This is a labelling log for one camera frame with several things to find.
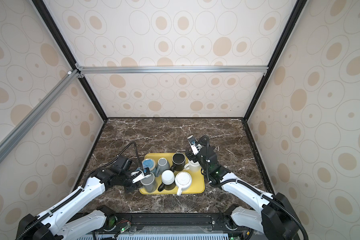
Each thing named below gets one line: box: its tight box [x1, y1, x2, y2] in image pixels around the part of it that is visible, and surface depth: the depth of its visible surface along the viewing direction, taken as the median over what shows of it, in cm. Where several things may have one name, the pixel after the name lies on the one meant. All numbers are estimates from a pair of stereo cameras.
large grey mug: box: [140, 172, 157, 193], surface depth 78 cm
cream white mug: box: [184, 159, 202, 173], surface depth 90 cm
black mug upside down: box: [170, 152, 186, 172], surface depth 87 cm
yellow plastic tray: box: [142, 152, 205, 196], surface depth 85 cm
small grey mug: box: [155, 157, 171, 178], surface depth 87 cm
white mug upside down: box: [175, 171, 192, 196], surface depth 81 cm
